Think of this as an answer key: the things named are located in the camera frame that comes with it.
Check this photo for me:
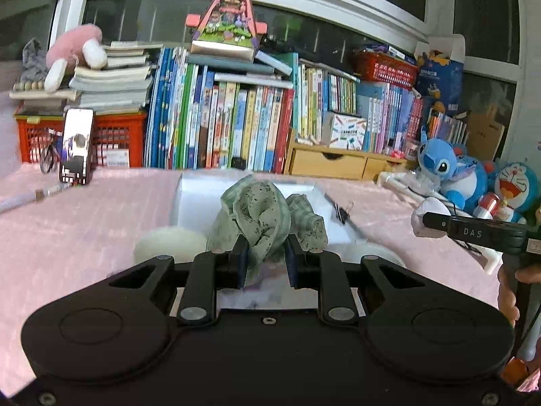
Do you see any brown cardboard box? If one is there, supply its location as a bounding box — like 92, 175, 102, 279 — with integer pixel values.
464, 110, 506, 162

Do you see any pink plush toy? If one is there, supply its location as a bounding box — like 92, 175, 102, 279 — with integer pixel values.
44, 24, 109, 93

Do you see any white fluffy ball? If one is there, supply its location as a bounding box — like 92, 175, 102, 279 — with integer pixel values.
134, 226, 209, 265

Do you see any blue cat plush toy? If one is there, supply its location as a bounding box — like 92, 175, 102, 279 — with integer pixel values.
491, 160, 541, 226

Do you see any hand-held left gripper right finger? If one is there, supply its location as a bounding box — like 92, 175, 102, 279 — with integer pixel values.
287, 234, 425, 326

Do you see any small bicycle model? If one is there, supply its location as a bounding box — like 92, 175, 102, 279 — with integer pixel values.
40, 129, 64, 174

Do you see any red can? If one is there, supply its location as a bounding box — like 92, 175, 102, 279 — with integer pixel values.
473, 192, 513, 221

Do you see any blue cardboard box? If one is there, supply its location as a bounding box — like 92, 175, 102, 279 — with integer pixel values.
414, 34, 466, 116

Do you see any red basket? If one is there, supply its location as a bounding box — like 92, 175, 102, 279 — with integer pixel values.
352, 48, 420, 90

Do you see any smartphone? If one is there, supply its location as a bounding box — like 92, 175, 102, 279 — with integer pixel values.
58, 108, 96, 186

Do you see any row of upright children's books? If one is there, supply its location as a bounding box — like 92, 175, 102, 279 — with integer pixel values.
144, 46, 471, 174

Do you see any grey plush toy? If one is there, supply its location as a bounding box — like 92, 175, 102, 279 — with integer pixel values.
19, 37, 52, 89

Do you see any white cloth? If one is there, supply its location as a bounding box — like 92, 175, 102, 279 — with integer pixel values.
410, 197, 452, 238

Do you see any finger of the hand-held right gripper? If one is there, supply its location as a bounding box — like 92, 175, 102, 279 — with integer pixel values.
423, 212, 505, 251

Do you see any white tray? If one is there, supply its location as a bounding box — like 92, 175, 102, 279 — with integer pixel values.
171, 172, 369, 263

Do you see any person's right hand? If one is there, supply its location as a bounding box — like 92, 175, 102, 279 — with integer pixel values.
499, 262, 541, 327

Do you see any red plastic crate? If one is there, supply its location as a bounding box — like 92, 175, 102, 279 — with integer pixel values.
16, 111, 148, 168

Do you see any wooden drawer box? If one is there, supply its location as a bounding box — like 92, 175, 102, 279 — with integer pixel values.
283, 129, 418, 183

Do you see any white printed box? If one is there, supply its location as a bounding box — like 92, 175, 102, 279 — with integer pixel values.
322, 111, 368, 150

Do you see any blue alien plush toy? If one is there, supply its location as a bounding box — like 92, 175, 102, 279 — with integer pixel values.
416, 129, 498, 217

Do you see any stack of flat books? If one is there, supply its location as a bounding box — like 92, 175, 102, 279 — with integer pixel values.
67, 41, 164, 113

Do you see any beige flat book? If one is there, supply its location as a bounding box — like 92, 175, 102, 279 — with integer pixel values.
9, 88, 82, 113

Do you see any pink triangular toy house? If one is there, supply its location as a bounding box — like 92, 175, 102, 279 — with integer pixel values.
185, 0, 269, 64

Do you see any green speckled cloth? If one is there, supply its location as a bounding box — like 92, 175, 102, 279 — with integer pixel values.
206, 175, 293, 282

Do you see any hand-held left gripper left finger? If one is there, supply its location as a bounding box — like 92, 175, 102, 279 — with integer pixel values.
109, 234, 250, 326

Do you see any black binder clip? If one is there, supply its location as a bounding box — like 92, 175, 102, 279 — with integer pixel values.
325, 194, 355, 226

